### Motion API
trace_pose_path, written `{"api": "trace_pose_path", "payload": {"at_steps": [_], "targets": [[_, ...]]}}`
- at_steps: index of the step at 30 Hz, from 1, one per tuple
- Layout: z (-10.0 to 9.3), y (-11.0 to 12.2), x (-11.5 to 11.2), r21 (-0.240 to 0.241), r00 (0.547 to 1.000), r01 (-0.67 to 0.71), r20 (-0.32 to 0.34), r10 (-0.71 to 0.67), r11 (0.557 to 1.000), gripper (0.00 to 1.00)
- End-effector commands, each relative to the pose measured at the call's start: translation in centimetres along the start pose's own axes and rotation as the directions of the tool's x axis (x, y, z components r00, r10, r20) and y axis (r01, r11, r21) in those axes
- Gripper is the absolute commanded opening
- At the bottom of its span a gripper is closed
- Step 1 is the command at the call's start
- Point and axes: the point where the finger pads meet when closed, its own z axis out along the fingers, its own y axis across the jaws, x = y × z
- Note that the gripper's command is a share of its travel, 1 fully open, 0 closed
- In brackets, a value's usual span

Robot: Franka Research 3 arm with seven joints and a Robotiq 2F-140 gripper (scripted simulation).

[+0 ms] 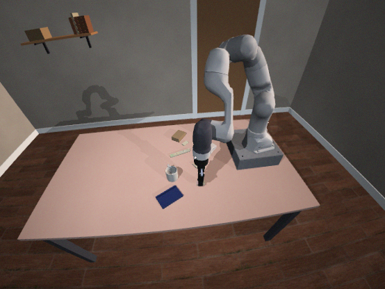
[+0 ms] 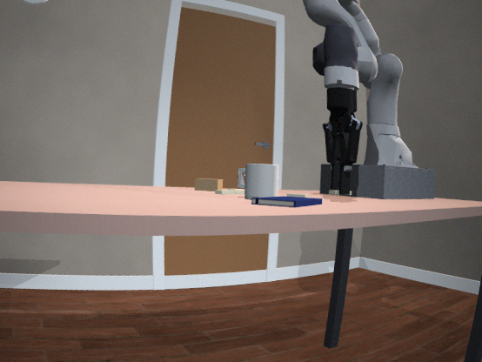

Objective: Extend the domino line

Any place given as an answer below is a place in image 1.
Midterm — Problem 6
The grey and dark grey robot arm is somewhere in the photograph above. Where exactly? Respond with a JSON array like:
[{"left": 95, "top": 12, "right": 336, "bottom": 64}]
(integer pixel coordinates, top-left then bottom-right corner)
[{"left": 192, "top": 35, "right": 275, "bottom": 160}]

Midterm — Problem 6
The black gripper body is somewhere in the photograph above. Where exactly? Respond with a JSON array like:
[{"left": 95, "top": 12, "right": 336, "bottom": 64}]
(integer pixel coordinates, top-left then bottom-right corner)
[{"left": 194, "top": 159, "right": 208, "bottom": 171}]

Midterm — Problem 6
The dark blue rectangular pad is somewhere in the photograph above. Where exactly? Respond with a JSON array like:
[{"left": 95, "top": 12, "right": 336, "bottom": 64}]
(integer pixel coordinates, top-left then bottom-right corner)
[{"left": 156, "top": 185, "right": 183, "bottom": 209}]

